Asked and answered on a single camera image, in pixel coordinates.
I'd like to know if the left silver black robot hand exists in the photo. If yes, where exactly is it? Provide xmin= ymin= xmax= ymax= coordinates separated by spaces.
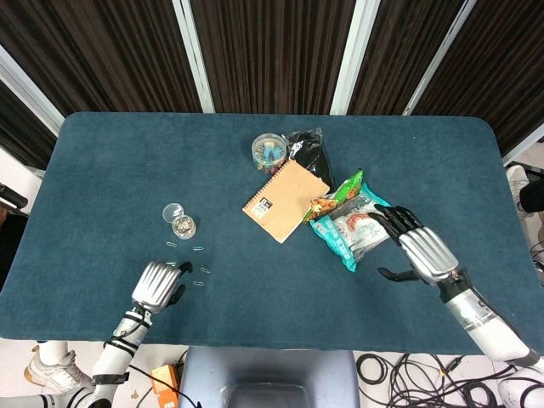
xmin=130 ymin=259 xmax=193 ymax=315

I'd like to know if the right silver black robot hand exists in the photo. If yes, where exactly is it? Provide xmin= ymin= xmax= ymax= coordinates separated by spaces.
xmin=367 ymin=203 xmax=464 ymax=286

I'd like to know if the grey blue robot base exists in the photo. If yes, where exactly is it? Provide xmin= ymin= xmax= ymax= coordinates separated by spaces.
xmin=178 ymin=347 xmax=361 ymax=408

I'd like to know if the small jar of clips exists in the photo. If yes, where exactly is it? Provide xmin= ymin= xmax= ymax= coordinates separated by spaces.
xmin=171 ymin=215 xmax=198 ymax=240

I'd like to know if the clear round container with items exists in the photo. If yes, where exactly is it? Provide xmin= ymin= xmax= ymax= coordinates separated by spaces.
xmin=251 ymin=133 xmax=288 ymax=172

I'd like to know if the small clear round lid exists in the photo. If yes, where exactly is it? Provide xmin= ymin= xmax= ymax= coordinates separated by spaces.
xmin=162 ymin=202 xmax=185 ymax=223

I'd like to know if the teal clear snack bag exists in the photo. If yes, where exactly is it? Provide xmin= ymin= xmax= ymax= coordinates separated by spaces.
xmin=309 ymin=183 xmax=394 ymax=274

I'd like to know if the orange cardboard box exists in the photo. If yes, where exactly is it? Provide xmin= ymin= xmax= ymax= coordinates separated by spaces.
xmin=150 ymin=364 xmax=182 ymax=408

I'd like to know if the green orange snack bag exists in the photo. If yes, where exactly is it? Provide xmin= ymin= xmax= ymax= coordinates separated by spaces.
xmin=303 ymin=168 xmax=367 ymax=224

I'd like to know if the plain white sneaker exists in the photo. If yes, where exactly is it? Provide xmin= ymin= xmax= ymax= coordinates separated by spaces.
xmin=505 ymin=164 xmax=532 ymax=218

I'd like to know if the blue table cloth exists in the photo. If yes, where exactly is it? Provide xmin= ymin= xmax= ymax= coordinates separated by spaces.
xmin=0 ymin=111 xmax=544 ymax=354

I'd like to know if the white sneaker with brown sole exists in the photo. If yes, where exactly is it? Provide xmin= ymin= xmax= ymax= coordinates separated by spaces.
xmin=24 ymin=344 xmax=93 ymax=388

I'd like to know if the black plastic bag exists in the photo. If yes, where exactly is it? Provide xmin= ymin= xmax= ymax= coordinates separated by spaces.
xmin=283 ymin=127 xmax=334 ymax=186

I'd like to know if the brown spiral notebook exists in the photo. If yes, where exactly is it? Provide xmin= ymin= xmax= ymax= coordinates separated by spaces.
xmin=241 ymin=158 xmax=332 ymax=245

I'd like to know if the brown striped partition panel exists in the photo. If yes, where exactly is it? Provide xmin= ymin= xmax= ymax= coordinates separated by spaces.
xmin=190 ymin=0 xmax=356 ymax=115
xmin=0 ymin=0 xmax=203 ymax=114
xmin=348 ymin=0 xmax=467 ymax=116
xmin=414 ymin=0 xmax=544 ymax=156

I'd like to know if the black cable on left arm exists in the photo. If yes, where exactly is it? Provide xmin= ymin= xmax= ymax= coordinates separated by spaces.
xmin=104 ymin=312 xmax=150 ymax=348

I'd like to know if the tangle of black cables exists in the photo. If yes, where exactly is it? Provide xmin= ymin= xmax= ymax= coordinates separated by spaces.
xmin=355 ymin=352 xmax=511 ymax=408

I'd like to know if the white partition post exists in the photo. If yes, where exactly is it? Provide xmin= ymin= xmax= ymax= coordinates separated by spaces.
xmin=172 ymin=0 xmax=216 ymax=114
xmin=330 ymin=0 xmax=382 ymax=116
xmin=0 ymin=44 xmax=65 ymax=137
xmin=402 ymin=0 xmax=478 ymax=116
xmin=502 ymin=122 xmax=544 ymax=167

